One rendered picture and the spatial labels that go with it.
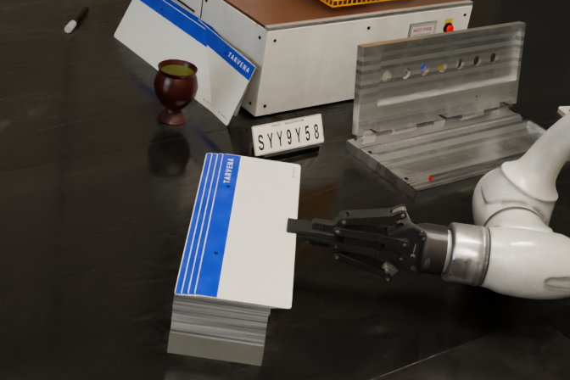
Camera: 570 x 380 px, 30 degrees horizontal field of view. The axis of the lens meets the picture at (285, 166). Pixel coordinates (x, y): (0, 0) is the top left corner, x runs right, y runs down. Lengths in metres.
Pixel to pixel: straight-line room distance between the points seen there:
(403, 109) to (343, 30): 0.21
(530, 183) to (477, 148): 0.45
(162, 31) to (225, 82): 0.25
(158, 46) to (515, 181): 0.91
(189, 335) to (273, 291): 0.13
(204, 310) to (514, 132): 1.00
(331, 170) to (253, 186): 0.33
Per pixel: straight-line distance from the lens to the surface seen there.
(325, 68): 2.16
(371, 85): 2.01
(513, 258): 1.58
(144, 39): 2.33
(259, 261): 1.50
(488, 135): 2.19
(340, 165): 1.99
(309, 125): 2.02
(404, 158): 2.02
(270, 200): 1.64
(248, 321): 1.44
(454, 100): 2.18
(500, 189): 1.70
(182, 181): 1.86
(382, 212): 1.57
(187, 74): 2.02
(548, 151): 1.69
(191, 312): 1.44
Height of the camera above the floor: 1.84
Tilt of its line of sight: 29 degrees down
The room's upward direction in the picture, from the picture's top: 10 degrees clockwise
